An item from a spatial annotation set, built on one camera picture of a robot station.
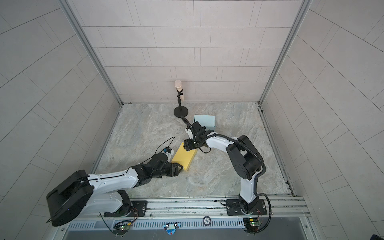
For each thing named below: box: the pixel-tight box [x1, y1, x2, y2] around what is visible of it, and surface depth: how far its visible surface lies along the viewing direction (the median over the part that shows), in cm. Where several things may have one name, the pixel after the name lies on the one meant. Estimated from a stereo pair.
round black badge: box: [203, 215, 211, 226], surface depth 69 cm
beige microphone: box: [174, 79, 185, 102], surface depth 93 cm
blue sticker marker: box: [163, 222, 181, 236], surface depth 67 cm
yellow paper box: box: [171, 142, 197, 172], surface depth 86 cm
